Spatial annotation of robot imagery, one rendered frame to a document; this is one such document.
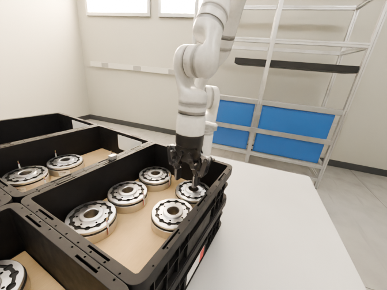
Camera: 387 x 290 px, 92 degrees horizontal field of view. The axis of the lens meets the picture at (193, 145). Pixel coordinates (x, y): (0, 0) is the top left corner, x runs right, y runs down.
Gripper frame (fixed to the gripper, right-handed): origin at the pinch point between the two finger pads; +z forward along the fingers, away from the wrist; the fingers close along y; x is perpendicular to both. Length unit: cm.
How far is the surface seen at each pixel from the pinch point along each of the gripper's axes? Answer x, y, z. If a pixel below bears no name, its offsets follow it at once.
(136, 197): -12.2, -7.1, 3.1
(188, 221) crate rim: -16.8, 12.1, -3.9
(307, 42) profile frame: 189, 3, -64
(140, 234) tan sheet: -17.8, 0.7, 6.0
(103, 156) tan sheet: -0.9, -39.7, 5.6
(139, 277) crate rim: -28.6, 12.7, -3.8
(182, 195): -4.2, 2.0, 2.7
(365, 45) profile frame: 200, 48, -63
